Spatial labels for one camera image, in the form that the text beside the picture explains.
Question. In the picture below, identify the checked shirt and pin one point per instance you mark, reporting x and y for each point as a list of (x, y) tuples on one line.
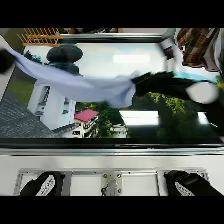
[(195, 46)]

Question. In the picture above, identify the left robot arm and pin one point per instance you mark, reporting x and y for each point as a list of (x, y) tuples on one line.
[(41, 186)]

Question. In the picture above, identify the light blue shirt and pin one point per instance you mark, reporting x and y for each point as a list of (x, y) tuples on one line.
[(76, 85)]

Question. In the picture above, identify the orange wooden rack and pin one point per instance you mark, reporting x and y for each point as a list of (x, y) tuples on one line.
[(40, 36)]

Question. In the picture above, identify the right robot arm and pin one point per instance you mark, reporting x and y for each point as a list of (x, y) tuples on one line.
[(166, 85)]

